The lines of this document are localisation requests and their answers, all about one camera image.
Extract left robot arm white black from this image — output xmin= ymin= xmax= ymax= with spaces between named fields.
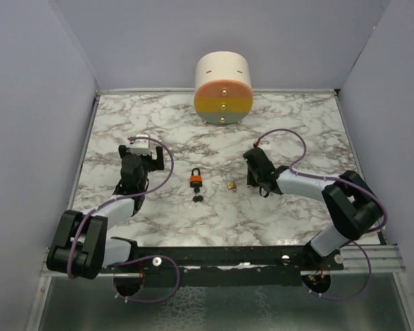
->
xmin=46 ymin=144 xmax=164 ymax=279

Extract black-headed key pair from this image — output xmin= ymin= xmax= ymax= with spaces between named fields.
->
xmin=189 ymin=195 xmax=209 ymax=209

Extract aluminium extrusion rail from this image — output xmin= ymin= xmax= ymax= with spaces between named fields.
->
xmin=332 ymin=245 xmax=406 ymax=274

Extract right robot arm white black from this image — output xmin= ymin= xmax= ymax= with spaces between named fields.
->
xmin=243 ymin=147 xmax=387 ymax=270

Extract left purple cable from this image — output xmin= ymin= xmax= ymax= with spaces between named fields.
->
xmin=67 ymin=136 xmax=180 ymax=304

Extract brass long-shackle padlock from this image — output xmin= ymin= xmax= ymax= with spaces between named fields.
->
xmin=225 ymin=171 xmax=237 ymax=190

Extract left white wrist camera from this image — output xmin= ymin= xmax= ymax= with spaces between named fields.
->
xmin=128 ymin=134 xmax=151 ymax=156

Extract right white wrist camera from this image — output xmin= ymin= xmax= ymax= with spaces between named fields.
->
xmin=253 ymin=139 xmax=272 ymax=159

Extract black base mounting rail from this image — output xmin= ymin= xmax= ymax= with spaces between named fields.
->
xmin=108 ymin=245 xmax=344 ymax=288

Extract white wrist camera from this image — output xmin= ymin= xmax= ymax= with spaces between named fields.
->
xmin=128 ymin=134 xmax=151 ymax=156
xmin=253 ymin=139 xmax=272 ymax=159

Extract round three-drawer storage box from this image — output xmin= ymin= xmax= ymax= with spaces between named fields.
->
xmin=194 ymin=51 xmax=253 ymax=125

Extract orange black padlock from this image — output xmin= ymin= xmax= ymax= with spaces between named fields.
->
xmin=189 ymin=168 xmax=202 ymax=194

